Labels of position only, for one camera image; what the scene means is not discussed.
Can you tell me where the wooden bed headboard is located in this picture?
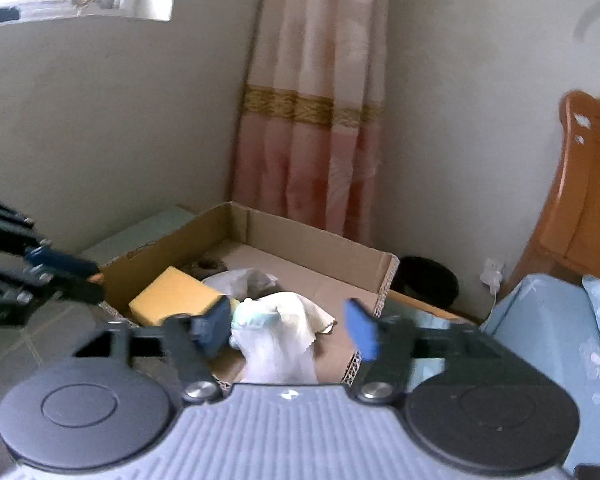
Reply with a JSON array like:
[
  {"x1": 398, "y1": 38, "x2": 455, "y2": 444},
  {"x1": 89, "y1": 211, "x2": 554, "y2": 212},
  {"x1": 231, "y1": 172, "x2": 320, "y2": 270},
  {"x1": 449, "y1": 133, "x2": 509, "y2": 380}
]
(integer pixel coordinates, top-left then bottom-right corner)
[{"x1": 502, "y1": 90, "x2": 600, "y2": 294}]

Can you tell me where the pink striped curtain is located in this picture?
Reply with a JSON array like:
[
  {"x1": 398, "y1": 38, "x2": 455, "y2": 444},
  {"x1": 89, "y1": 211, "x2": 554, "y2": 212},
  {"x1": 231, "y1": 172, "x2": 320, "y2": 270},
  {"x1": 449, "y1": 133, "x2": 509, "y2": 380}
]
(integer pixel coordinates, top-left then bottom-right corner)
[{"x1": 231, "y1": 0, "x2": 389, "y2": 243}]

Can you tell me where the grey checked blanket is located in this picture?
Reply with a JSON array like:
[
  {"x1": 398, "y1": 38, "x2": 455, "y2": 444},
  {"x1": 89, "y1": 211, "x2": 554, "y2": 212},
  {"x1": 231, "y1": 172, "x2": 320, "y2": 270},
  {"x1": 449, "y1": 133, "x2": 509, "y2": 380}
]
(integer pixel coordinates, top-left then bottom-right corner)
[{"x1": 0, "y1": 206, "x2": 195, "y2": 399}]

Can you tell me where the open cardboard box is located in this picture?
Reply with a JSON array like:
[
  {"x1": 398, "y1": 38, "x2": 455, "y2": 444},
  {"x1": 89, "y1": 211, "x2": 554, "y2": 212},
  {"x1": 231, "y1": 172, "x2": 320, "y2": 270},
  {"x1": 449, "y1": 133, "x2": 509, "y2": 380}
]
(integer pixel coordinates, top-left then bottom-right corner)
[{"x1": 95, "y1": 199, "x2": 400, "y2": 394}]

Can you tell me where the white wall charger plug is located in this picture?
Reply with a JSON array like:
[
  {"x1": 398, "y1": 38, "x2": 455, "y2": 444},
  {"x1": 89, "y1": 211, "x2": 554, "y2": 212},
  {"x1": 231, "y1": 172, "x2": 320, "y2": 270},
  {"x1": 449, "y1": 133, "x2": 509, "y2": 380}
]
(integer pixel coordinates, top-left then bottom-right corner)
[{"x1": 480, "y1": 258, "x2": 505, "y2": 296}]

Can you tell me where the blue floral bed mattress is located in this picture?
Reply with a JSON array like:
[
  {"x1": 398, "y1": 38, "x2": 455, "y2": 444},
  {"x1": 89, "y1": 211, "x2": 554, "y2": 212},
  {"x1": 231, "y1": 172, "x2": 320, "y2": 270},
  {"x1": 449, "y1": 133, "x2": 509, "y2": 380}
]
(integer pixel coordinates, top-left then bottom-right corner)
[{"x1": 482, "y1": 274, "x2": 600, "y2": 474}]

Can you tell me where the light blue plush toy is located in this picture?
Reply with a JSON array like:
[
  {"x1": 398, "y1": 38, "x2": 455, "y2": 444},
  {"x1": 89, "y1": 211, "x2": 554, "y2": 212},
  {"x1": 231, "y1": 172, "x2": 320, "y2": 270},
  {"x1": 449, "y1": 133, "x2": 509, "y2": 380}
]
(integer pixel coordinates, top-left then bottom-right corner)
[{"x1": 231, "y1": 302, "x2": 280, "y2": 330}]

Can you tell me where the orange foam earplug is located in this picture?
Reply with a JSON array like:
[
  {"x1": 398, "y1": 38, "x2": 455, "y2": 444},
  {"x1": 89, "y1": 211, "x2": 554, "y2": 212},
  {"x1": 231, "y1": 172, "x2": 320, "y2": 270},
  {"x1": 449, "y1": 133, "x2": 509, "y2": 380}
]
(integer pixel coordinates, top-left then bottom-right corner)
[{"x1": 88, "y1": 273, "x2": 104, "y2": 285}]

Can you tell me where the grey sachet pouch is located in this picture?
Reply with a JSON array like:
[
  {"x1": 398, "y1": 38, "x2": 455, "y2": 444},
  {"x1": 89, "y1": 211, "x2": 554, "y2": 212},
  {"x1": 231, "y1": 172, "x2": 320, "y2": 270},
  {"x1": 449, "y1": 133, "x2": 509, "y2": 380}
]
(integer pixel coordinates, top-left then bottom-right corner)
[{"x1": 202, "y1": 268, "x2": 283, "y2": 301}]

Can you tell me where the cream microfibre cloth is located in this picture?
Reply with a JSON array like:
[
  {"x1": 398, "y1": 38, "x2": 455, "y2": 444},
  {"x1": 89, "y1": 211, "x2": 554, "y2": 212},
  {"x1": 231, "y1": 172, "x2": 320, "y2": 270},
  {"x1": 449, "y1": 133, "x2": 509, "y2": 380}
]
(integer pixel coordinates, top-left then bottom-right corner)
[{"x1": 229, "y1": 292, "x2": 336, "y2": 385}]

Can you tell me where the black round object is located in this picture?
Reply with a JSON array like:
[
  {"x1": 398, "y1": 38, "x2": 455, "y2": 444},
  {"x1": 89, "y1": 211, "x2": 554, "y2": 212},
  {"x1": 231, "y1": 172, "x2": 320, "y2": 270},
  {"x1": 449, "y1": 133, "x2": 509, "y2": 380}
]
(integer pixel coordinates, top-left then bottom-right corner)
[{"x1": 391, "y1": 256, "x2": 459, "y2": 310}]

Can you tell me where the yellow green sponge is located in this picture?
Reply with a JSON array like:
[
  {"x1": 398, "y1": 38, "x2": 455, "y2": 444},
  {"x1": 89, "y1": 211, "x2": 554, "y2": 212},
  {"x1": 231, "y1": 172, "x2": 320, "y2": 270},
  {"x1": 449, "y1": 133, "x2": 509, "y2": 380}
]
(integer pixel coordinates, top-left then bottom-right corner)
[{"x1": 130, "y1": 266, "x2": 223, "y2": 326}]

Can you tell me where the dark brown scrunchie ring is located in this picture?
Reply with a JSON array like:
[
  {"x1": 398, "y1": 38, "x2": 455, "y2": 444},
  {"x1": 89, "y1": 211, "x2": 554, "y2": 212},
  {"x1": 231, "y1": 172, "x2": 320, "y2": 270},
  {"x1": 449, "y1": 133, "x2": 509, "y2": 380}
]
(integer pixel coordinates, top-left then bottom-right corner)
[{"x1": 187, "y1": 256, "x2": 226, "y2": 278}]

